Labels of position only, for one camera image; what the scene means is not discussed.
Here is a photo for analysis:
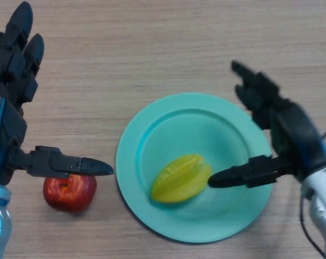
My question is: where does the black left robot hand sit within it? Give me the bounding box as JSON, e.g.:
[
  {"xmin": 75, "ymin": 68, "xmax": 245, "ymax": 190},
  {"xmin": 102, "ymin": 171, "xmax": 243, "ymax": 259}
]
[{"xmin": 0, "ymin": 1, "xmax": 114, "ymax": 186}]

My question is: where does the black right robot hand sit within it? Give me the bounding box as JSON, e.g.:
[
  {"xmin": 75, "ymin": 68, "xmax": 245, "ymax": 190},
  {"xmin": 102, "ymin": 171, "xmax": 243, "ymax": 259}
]
[{"xmin": 207, "ymin": 60, "xmax": 326, "ymax": 188}]

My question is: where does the yellow starfruit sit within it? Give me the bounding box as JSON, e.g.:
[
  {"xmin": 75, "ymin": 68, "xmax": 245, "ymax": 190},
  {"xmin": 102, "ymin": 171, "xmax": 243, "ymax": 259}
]
[{"xmin": 151, "ymin": 153, "xmax": 213, "ymax": 203}]

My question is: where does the green round plate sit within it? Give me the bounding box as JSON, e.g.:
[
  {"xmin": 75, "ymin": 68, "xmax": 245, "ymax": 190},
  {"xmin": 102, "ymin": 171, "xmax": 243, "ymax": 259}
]
[{"xmin": 116, "ymin": 92, "xmax": 273, "ymax": 243}]

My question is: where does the red apple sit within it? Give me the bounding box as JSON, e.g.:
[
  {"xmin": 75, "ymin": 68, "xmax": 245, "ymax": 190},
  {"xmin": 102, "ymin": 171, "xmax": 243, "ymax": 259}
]
[{"xmin": 43, "ymin": 174, "xmax": 97, "ymax": 213}]

